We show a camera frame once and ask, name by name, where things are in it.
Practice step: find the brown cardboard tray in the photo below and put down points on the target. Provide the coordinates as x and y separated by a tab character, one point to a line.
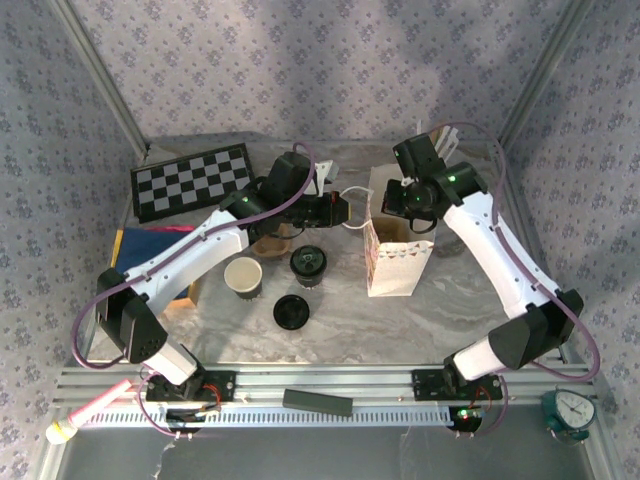
195	292

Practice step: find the cartoon print paper bag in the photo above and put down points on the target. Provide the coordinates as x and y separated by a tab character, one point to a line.
395	275

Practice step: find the blue napkin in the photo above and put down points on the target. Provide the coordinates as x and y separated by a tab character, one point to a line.
140	250

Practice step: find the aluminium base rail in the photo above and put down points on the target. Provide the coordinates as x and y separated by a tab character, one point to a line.
350	380

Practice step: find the black plastic lid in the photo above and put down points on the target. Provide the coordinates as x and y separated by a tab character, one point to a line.
308	261
291	312

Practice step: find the pink napkin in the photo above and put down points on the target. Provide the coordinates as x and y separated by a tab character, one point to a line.
165	229

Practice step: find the black and grey chessboard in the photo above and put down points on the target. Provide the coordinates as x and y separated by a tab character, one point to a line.
190	182

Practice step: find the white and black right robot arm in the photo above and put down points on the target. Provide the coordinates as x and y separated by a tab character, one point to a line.
490	250

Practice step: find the brown wooden stirrer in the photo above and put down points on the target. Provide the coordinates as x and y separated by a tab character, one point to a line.
441	137

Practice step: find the dark rectangular block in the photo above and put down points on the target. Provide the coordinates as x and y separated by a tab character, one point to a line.
317	402

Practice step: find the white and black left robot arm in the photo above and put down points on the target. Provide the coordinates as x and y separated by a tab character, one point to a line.
190	245

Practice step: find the pink stick with yellow end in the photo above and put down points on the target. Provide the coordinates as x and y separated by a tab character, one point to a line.
95	406

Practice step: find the teal alarm clock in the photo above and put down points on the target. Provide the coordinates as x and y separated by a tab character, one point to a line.
572	412

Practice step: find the small circuit board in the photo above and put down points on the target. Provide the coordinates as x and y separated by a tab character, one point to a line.
465	415
185	416

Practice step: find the aluminium frame post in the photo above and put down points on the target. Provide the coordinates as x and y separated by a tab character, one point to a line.
106	80
542	75

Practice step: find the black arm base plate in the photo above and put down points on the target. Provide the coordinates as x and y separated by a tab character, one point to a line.
225	385
425	385

